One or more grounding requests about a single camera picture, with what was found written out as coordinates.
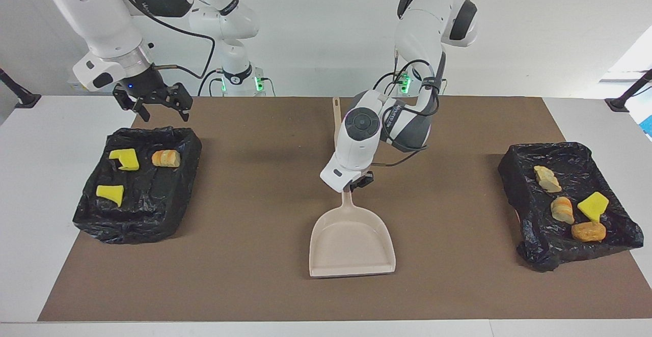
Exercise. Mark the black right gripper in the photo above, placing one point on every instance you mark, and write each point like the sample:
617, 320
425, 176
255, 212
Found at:
145, 85

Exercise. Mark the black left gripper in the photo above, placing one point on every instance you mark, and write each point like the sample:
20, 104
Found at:
356, 181

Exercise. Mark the pale striped bread roll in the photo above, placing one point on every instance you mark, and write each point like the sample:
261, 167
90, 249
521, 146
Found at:
166, 158

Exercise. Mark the notched yellow sponge piece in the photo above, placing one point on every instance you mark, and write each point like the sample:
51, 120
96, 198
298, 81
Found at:
126, 160

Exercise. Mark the beige plastic dustpan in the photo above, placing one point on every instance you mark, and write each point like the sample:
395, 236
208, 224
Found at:
351, 245

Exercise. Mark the small yellow green sponge piece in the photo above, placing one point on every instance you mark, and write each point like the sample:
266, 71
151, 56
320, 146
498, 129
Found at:
109, 193

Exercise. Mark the pale pastry piece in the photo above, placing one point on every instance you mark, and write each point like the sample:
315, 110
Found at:
547, 179

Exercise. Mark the orange striped croissant piece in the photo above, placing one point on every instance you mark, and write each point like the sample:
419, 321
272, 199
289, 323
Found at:
562, 209

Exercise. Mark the brown bread loaf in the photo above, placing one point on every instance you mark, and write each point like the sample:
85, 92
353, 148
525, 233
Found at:
588, 231

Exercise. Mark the plain yellow sponge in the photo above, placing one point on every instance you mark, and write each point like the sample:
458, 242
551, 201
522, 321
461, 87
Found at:
593, 205

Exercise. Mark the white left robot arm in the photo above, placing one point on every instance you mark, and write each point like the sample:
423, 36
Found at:
417, 36

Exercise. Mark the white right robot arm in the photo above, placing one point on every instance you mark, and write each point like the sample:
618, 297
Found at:
102, 16

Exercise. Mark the black bag lined trash bin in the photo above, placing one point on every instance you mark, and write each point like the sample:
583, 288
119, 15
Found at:
147, 199
524, 174

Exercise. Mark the black clamp stand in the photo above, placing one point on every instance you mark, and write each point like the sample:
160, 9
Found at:
619, 104
25, 99

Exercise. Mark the brown table mat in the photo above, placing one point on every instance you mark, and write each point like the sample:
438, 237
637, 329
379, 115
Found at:
254, 286

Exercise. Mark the blue object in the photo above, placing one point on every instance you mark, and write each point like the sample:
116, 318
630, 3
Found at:
649, 125

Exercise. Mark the white wall box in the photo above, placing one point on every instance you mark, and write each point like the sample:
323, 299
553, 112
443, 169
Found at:
76, 86

